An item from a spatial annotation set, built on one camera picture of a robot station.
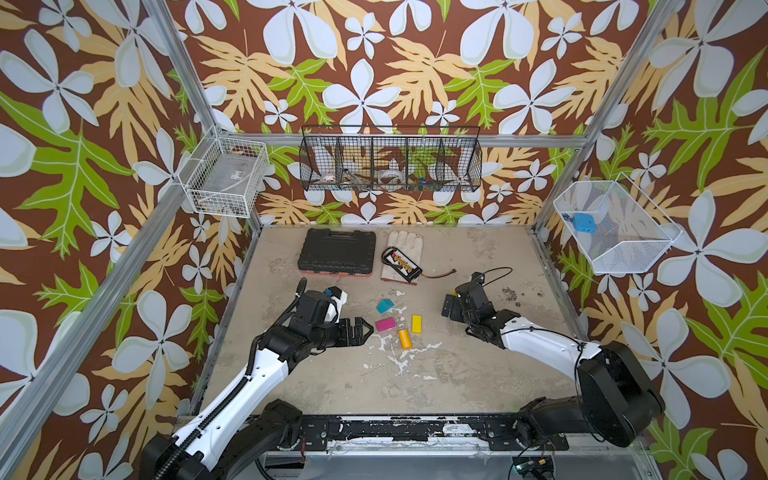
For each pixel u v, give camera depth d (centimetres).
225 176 86
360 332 68
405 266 105
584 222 87
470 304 69
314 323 60
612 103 83
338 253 105
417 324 93
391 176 99
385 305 97
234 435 45
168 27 70
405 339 89
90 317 51
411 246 112
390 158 98
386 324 93
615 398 43
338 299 73
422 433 75
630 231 78
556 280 110
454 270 108
